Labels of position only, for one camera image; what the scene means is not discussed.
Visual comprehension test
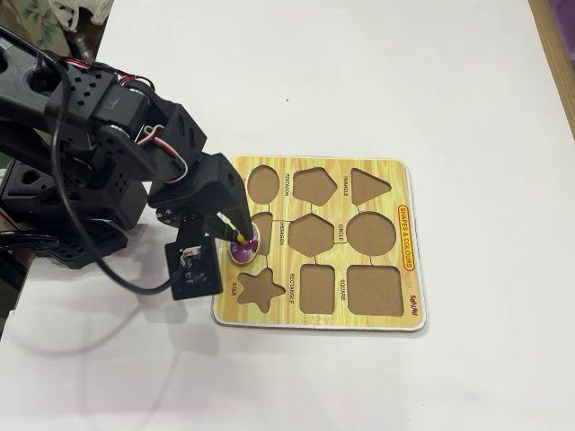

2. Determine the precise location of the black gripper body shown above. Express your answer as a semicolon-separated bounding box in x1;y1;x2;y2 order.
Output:
146;152;247;226

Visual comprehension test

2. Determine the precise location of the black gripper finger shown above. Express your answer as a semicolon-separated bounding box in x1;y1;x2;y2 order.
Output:
223;189;253;242
203;213;243;240

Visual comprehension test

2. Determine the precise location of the purple oval piece yellow pin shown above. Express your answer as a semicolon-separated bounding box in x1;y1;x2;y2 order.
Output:
226;224;261;265

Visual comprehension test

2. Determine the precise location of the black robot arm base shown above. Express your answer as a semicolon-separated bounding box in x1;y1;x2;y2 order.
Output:
0;159;149;230

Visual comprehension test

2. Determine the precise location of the wooden shape puzzle board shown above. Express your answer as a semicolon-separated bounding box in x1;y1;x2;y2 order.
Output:
210;154;429;334

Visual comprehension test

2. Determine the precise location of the black gridded clamp plate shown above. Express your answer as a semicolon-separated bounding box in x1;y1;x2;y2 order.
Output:
47;224;129;270

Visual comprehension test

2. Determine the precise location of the white plastic bag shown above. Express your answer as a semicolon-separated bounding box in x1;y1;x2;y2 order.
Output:
53;0;113;32

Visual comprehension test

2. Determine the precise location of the floral patterned cloth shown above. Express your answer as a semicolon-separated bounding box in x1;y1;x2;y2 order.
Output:
0;0;107;62

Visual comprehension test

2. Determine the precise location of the light wooden board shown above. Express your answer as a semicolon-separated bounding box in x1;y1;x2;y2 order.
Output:
529;0;575;138

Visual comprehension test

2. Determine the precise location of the purple plastic container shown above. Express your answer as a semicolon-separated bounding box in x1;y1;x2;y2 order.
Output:
544;0;575;64

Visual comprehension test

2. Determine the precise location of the pink white gripper servo wire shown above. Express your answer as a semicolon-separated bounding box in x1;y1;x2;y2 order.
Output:
134;125;190;183

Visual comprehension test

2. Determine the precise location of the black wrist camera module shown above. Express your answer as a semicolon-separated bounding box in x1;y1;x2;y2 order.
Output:
164;215;225;301

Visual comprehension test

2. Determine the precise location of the black camera cable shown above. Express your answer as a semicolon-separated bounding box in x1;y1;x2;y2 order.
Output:
35;51;188;296

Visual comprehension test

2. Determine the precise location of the red black servo wire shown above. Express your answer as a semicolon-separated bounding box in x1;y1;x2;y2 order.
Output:
60;57;152;86

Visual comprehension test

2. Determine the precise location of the black power cable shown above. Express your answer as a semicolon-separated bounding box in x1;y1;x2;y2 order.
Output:
0;231;59;252

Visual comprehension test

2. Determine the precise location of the grey metal post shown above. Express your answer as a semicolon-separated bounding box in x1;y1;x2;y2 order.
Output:
71;33;98;62

